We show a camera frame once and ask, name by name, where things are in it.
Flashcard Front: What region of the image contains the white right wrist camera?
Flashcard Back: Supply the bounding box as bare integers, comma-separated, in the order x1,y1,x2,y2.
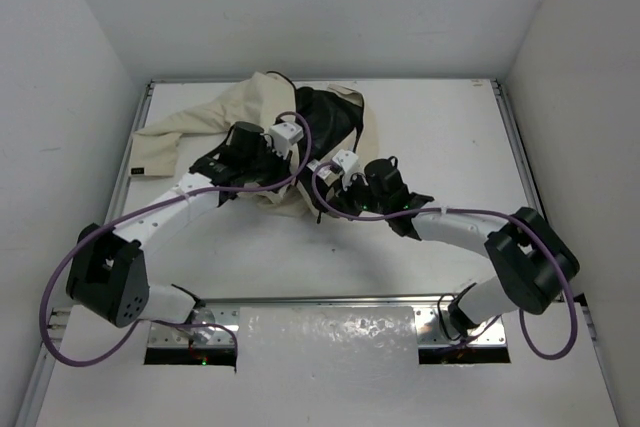
332,149,360,189

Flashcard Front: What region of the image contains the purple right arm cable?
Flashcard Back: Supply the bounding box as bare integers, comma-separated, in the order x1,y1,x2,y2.
310,161,579,359

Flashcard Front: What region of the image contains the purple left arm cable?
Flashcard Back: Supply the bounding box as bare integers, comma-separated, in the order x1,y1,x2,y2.
38,111,314,367

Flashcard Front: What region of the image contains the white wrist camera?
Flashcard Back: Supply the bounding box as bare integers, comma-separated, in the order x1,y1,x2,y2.
267,122,304,159
332,149,360,189

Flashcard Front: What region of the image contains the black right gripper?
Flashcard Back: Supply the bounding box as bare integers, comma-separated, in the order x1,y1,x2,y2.
329,168,390,221

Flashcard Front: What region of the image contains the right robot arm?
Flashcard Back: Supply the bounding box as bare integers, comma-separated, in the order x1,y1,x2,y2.
330,150,580,335

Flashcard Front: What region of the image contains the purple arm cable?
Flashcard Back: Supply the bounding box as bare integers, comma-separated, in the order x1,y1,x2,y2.
310,161,579,359
38,111,314,367

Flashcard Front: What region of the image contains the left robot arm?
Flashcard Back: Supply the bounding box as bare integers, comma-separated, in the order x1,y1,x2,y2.
66,121,304,328

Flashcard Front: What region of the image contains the white foreground cover panel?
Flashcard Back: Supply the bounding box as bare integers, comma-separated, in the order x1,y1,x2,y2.
38,315,617,426

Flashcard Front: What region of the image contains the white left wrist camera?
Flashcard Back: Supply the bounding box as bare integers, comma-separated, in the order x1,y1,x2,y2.
267,122,304,159

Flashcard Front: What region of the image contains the cream jacket with black lining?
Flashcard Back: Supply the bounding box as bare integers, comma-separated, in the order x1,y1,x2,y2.
127,70,382,223

